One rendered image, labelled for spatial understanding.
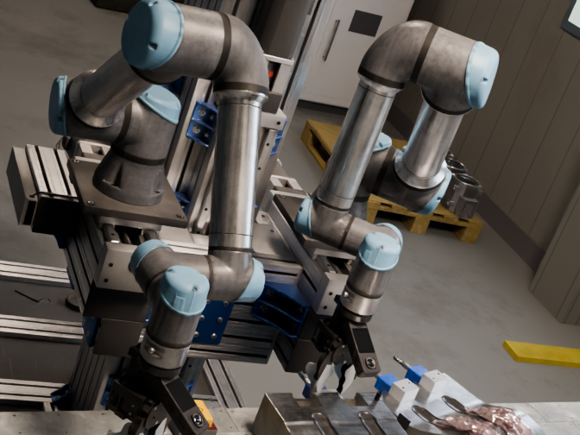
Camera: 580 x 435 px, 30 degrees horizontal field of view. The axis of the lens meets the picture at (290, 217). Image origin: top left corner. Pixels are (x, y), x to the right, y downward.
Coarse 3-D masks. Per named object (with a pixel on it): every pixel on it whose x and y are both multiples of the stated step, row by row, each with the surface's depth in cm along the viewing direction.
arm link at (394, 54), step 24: (408, 24) 203; (384, 48) 203; (408, 48) 201; (360, 72) 207; (384, 72) 204; (408, 72) 203; (360, 96) 208; (384, 96) 207; (360, 120) 209; (384, 120) 210; (336, 144) 213; (360, 144) 210; (336, 168) 212; (360, 168) 212; (336, 192) 213; (312, 216) 216; (336, 216) 215; (336, 240) 216
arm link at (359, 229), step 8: (352, 224) 216; (360, 224) 216; (368, 224) 217; (376, 224) 221; (384, 224) 220; (352, 232) 215; (360, 232) 215; (368, 232) 215; (384, 232) 216; (392, 232) 217; (352, 240) 215; (360, 240) 215; (400, 240) 218; (344, 248) 217; (352, 248) 216; (400, 248) 218
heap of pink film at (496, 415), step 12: (468, 408) 229; (480, 408) 226; (492, 408) 223; (504, 408) 226; (432, 420) 221; (444, 420) 221; (456, 420) 216; (468, 420) 216; (492, 420) 221; (504, 420) 221; (516, 420) 221; (468, 432) 213; (480, 432) 211; (492, 432) 211; (516, 432) 218; (528, 432) 221
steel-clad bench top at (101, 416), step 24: (216, 408) 210; (240, 408) 213; (528, 408) 252; (552, 408) 256; (576, 408) 260; (0, 432) 182; (24, 432) 184; (48, 432) 187; (72, 432) 189; (96, 432) 191; (168, 432) 198; (240, 432) 205; (552, 432) 246; (576, 432) 249
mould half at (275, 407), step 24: (264, 408) 203; (288, 408) 202; (312, 408) 204; (336, 408) 207; (360, 408) 210; (384, 408) 213; (264, 432) 203; (288, 432) 196; (312, 432) 198; (360, 432) 203
